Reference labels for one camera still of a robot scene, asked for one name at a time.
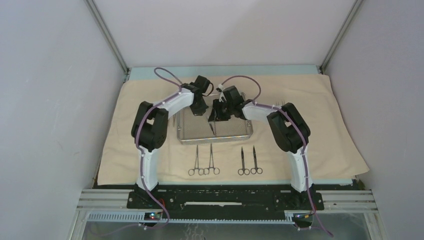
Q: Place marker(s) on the metal surgical scissors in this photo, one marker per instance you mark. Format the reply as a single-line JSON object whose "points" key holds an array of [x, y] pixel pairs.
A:
{"points": [[255, 169]]}

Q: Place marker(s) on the aluminium frame rail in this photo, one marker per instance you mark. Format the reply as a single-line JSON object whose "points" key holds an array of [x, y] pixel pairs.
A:
{"points": [[111, 205]]}

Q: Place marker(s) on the beige cloth wrap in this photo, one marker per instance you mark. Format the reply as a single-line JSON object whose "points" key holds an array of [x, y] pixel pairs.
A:
{"points": [[332, 154]]}

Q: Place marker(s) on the metal hemostat clamp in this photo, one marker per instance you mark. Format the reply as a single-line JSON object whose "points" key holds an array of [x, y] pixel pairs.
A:
{"points": [[211, 165], [196, 168]]}

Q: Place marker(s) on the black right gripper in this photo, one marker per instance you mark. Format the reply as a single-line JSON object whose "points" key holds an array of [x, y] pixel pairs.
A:
{"points": [[216, 115]]}

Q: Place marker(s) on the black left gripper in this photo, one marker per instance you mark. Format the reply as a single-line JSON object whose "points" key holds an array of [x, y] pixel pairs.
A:
{"points": [[198, 112]]}

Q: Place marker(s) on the metal surgical instrument tray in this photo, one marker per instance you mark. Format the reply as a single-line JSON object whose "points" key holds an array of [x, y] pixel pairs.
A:
{"points": [[195, 130]]}

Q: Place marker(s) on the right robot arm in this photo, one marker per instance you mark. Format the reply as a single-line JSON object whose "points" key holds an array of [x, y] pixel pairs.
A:
{"points": [[289, 129]]}

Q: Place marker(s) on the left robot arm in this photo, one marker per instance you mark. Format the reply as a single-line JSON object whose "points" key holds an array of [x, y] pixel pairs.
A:
{"points": [[150, 125]]}

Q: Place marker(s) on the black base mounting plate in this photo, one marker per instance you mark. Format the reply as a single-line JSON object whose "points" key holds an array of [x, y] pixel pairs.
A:
{"points": [[274, 196]]}

